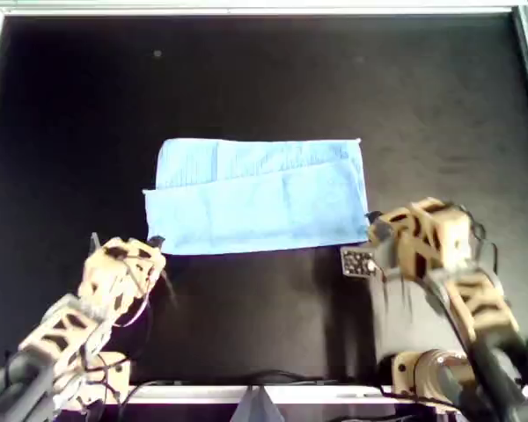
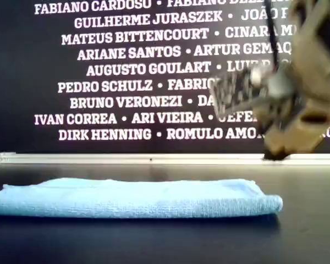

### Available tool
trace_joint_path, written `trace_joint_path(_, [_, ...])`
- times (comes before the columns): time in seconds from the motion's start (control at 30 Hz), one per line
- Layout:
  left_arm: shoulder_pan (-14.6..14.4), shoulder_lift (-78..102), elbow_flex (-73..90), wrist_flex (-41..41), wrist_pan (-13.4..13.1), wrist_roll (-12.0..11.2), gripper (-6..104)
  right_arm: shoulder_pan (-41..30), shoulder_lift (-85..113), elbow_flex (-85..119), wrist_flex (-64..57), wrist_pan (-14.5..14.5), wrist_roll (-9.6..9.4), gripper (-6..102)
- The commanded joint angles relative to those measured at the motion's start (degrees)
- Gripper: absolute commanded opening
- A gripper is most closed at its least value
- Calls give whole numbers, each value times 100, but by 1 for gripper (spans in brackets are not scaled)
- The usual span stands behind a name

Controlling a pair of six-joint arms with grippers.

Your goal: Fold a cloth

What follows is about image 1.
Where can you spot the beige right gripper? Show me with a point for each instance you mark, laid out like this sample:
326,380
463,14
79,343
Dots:
440,237

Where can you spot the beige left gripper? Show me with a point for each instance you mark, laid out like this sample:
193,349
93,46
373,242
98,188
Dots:
114,272

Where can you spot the light blue square cloth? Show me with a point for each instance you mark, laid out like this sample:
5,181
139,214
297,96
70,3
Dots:
246,220

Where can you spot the beige left robot arm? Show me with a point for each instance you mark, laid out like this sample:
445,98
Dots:
57,334

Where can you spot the beige right robot arm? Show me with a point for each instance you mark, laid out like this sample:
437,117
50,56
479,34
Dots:
484,307

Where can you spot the round pale table sticker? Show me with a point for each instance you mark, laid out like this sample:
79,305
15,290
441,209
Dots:
157,53

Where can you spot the right wrist camera circuit board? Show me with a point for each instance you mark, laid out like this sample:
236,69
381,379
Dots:
356,262

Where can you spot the grey camera stand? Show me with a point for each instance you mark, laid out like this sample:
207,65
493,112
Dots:
257,409

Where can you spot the aluminium table frame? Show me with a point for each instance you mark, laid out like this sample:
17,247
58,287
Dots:
246,9

